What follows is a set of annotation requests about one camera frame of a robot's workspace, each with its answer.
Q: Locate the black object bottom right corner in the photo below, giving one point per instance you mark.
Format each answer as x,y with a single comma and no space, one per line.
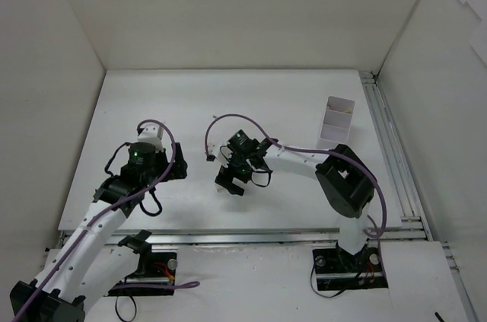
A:
439,317

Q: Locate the aluminium rail frame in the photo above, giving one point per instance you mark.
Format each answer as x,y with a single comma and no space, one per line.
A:
253,253

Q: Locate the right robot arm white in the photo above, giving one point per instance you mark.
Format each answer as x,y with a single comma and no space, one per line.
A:
339,172

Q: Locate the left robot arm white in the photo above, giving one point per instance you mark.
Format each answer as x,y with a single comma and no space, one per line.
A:
77,279

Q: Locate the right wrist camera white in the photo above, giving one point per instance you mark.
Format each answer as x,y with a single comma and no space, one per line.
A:
220,153

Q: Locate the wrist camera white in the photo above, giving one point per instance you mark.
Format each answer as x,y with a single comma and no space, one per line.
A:
152,134
220,153

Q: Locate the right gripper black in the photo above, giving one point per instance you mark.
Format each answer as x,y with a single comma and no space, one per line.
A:
228,180

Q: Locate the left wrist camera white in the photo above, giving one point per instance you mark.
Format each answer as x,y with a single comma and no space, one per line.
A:
152,134

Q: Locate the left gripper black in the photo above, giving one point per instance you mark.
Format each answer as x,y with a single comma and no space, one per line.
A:
176,162

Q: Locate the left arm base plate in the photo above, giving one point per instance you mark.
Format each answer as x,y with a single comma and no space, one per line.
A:
158,269

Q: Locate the white eraser red logo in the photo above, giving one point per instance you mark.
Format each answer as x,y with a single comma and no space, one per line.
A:
219,188

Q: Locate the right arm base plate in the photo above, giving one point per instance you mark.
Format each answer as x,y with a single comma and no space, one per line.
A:
335,272

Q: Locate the clear divided organizer container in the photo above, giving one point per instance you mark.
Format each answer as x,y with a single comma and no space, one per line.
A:
336,125

